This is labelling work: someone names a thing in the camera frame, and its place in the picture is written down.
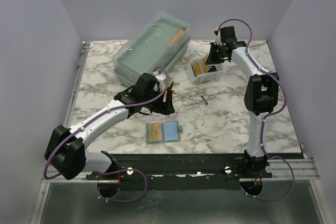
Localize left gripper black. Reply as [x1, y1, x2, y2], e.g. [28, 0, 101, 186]
[143, 87, 175, 115]

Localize white card tray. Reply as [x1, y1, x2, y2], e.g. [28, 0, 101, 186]
[187, 60, 224, 83]

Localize green leather card holder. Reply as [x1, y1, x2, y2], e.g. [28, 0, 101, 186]
[146, 121, 183, 144]

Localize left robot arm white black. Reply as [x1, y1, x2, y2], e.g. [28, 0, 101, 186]
[43, 71, 175, 180]

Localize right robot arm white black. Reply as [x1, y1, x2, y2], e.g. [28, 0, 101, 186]
[206, 26, 279, 178]

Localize stack of cards in tray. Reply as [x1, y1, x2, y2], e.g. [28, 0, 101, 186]
[192, 62, 205, 77]

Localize gold card in holder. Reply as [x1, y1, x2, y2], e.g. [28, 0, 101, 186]
[149, 123, 163, 142]

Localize yellow black small screwdriver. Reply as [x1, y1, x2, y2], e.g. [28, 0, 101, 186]
[167, 82, 177, 94]

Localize small metal clip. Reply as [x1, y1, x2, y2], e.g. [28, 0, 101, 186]
[201, 95, 208, 105]

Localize orange tool inside box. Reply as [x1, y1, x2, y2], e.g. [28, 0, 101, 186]
[169, 29, 184, 46]

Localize clear plastic storage box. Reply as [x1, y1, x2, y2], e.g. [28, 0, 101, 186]
[112, 12, 190, 87]

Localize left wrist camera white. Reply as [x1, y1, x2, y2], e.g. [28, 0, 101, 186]
[153, 70, 167, 86]

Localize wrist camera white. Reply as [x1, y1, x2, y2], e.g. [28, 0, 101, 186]
[214, 30, 223, 46]
[153, 70, 167, 86]

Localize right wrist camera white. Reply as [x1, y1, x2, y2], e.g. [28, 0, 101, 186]
[214, 30, 223, 46]

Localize black front mounting rail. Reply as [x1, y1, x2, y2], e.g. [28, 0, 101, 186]
[86, 154, 272, 191]

